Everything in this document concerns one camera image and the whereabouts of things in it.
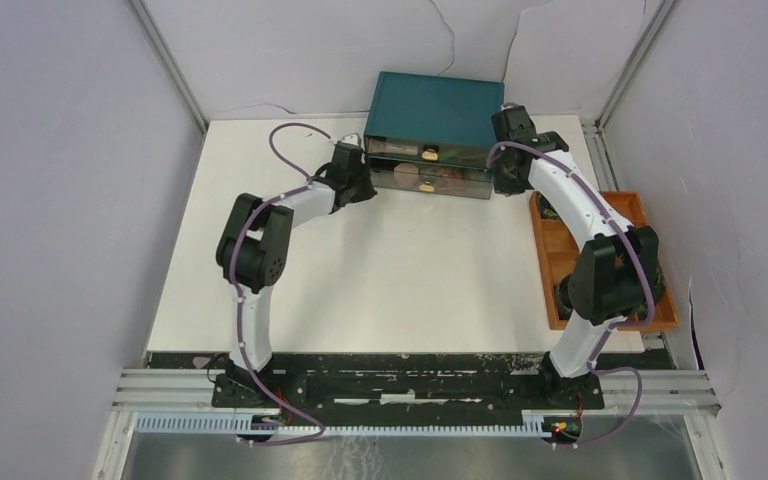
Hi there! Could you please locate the octagonal pink compact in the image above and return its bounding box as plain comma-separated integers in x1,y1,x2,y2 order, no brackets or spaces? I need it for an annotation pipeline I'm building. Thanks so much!
393,163,419,189

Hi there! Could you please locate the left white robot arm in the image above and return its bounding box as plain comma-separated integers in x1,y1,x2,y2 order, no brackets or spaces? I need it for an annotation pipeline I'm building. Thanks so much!
215,135,376,407

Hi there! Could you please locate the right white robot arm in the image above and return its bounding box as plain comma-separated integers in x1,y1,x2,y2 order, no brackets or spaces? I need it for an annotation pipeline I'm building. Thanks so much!
486,103,659,408

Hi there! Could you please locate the teal drawer cabinet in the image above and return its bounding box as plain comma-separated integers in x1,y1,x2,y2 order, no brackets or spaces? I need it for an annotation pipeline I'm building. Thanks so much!
364,71,505,149

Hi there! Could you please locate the wooden compartment tray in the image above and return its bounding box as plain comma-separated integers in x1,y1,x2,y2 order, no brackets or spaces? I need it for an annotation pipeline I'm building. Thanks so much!
529,191,680,333

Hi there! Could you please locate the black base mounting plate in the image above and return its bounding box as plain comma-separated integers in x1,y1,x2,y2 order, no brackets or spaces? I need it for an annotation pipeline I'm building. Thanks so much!
205,353,605,428

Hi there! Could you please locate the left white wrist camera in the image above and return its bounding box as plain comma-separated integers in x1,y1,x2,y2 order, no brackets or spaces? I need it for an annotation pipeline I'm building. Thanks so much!
338,133,363,149

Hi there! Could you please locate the white slotted cable duct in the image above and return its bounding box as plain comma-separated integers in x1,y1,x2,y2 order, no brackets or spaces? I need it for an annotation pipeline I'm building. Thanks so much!
133,411,554,439

